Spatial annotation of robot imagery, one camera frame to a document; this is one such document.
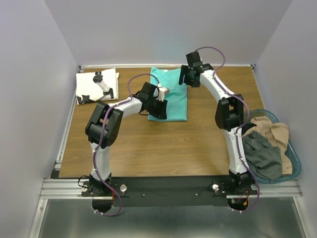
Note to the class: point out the teal plastic laundry basket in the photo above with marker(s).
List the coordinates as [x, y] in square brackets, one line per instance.
[290, 153]

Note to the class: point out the grey t shirt in basket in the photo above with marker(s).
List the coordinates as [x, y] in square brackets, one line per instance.
[263, 158]

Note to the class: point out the aluminium front rail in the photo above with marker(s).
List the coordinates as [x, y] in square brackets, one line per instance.
[69, 189]

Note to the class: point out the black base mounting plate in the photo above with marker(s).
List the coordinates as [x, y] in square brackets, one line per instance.
[124, 192]

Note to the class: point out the teal t shirt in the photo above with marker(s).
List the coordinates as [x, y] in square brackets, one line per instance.
[176, 109]

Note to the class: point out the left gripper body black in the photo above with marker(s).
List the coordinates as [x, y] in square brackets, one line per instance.
[156, 107]

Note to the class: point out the folded white printed t shirt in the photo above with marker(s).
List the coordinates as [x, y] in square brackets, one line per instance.
[97, 86]

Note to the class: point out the aluminium rail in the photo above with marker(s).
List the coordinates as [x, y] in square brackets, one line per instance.
[63, 142]
[69, 189]
[157, 65]

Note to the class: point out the aluminium left side rail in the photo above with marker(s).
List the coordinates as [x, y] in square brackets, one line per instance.
[63, 142]

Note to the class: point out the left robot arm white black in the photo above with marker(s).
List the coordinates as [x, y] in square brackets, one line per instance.
[103, 128]

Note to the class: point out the beige t shirt in basket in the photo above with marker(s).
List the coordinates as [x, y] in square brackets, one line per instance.
[277, 134]

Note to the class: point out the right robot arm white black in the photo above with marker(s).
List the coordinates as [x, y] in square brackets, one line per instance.
[229, 117]

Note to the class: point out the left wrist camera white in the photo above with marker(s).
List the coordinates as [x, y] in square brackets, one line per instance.
[162, 92]

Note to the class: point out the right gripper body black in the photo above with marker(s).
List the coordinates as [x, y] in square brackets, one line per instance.
[191, 82]

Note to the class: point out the aluminium back rail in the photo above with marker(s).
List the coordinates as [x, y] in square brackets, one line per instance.
[157, 65]

